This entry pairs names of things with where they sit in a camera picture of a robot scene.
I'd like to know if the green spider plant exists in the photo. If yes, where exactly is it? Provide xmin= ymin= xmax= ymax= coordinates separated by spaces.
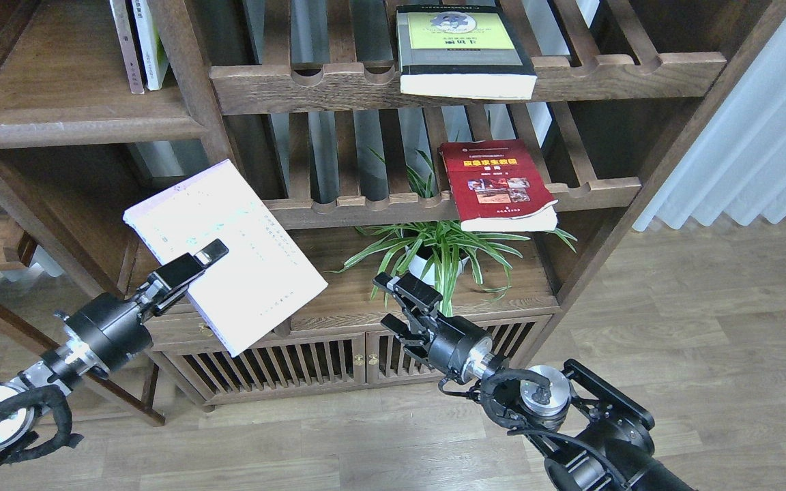
xmin=327 ymin=149 xmax=579 ymax=318

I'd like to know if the white green upright book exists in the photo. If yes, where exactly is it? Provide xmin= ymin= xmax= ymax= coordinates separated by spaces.
xmin=132 ymin=0 xmax=169 ymax=91

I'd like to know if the pale lavender white book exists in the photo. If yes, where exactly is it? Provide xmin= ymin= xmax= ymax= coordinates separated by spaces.
xmin=123 ymin=160 xmax=328 ymax=355

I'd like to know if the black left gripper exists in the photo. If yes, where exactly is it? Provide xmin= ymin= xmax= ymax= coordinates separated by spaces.
xmin=55 ymin=239 xmax=230 ymax=377

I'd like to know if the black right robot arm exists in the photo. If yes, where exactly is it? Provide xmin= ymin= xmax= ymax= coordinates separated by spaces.
xmin=373 ymin=273 xmax=688 ymax=490

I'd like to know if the yellow green black book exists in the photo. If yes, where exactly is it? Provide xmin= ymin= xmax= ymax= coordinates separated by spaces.
xmin=396 ymin=4 xmax=537 ymax=100

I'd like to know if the white plant pot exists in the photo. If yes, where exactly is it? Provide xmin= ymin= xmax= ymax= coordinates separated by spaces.
xmin=408 ymin=248 xmax=470 ymax=291

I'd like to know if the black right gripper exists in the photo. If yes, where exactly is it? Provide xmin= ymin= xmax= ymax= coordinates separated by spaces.
xmin=373 ymin=273 xmax=496 ymax=383

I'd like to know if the wooden furniture at left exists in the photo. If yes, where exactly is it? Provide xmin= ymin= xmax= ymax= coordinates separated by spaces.
xmin=0 ymin=206 xmax=90 ymax=381

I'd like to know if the dark wooden bookshelf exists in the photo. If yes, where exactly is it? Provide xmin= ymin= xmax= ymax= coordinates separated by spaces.
xmin=0 ymin=0 xmax=786 ymax=414

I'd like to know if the white sheer curtain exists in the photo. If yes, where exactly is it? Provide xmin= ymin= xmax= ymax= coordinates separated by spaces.
xmin=633 ymin=19 xmax=786 ymax=232

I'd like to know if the red paperback book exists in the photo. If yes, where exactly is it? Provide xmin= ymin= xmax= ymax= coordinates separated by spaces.
xmin=439 ymin=139 xmax=557 ymax=233

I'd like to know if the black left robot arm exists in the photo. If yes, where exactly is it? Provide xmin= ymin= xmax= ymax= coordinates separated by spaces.
xmin=0 ymin=239 xmax=229 ymax=466

